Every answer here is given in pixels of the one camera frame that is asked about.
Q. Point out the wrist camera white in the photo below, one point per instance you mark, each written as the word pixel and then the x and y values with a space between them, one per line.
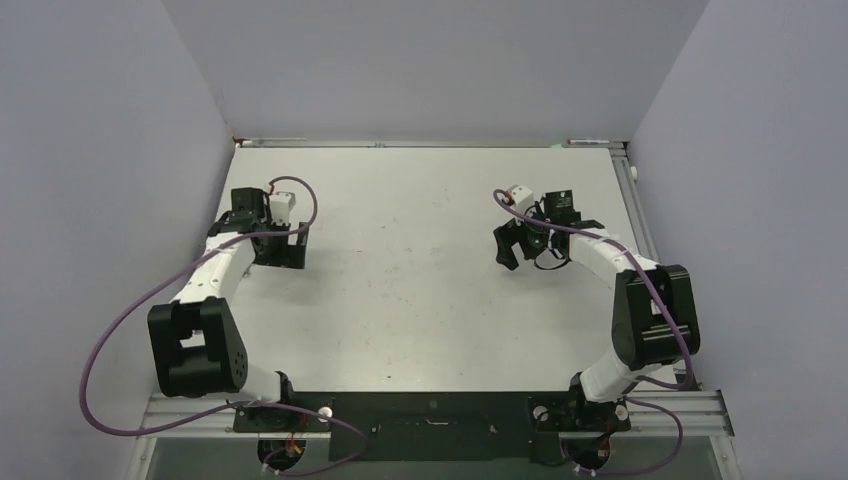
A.
pixel 281 205
pixel 522 198

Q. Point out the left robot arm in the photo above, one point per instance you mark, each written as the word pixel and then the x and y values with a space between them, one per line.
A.
pixel 195 340

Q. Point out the aluminium back rail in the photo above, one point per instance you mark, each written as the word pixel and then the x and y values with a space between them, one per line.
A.
pixel 497 143

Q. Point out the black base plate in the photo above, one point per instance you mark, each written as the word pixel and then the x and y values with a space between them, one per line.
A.
pixel 440 426

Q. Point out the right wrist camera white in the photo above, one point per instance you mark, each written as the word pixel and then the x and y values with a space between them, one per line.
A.
pixel 522 198

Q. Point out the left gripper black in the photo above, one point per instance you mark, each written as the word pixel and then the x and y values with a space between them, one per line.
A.
pixel 289 256

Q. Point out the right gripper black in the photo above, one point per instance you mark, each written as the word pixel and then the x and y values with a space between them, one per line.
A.
pixel 507 236

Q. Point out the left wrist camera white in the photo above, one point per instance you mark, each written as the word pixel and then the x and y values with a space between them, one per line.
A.
pixel 281 205

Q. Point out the aluminium right side rail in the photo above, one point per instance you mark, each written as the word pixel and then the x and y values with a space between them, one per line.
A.
pixel 626 175

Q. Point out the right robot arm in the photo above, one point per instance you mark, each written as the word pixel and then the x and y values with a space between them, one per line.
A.
pixel 654 329

